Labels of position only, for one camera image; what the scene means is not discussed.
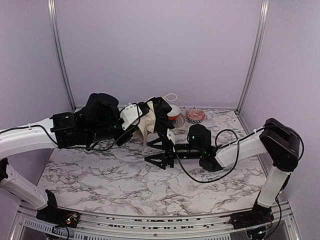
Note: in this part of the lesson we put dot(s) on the red blue patterned bowl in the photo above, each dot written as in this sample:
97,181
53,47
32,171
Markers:
195,116

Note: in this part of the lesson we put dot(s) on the aluminium front rail base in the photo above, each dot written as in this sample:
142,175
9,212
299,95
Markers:
102,226

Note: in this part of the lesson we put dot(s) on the left aluminium frame post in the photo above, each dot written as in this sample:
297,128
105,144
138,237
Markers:
59,52

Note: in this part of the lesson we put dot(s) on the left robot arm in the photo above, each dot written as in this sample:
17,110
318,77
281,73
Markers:
100,119

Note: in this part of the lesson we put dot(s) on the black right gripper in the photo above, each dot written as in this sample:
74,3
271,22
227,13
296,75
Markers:
170,152

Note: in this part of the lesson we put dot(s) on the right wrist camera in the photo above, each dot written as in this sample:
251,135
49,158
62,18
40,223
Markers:
171,136

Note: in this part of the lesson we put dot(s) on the grey ringed plate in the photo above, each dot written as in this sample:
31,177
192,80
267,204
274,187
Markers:
180,122

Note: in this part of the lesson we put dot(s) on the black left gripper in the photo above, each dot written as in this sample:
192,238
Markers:
126,135

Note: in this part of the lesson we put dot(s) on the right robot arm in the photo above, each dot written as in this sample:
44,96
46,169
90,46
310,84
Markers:
283,144

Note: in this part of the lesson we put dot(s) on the orange white bowl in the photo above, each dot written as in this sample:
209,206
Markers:
174,113

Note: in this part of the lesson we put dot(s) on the beige folding umbrella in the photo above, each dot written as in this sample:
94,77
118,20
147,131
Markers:
154,120

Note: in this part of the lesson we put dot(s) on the aluminium frame post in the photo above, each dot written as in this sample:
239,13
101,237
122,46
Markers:
59,52
258,42

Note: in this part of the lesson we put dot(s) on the right aluminium frame post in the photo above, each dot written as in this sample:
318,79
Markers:
258,42

